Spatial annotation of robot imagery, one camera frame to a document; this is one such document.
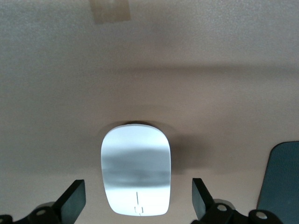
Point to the white computer mouse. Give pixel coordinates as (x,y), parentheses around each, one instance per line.
(136,163)

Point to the dark mouse pad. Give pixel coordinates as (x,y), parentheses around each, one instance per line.
(281,177)

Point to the brown tape patch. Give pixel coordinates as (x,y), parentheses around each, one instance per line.
(109,10)

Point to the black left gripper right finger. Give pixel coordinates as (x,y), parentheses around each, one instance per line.
(202,203)

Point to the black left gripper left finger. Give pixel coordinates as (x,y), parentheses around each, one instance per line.
(71,201)

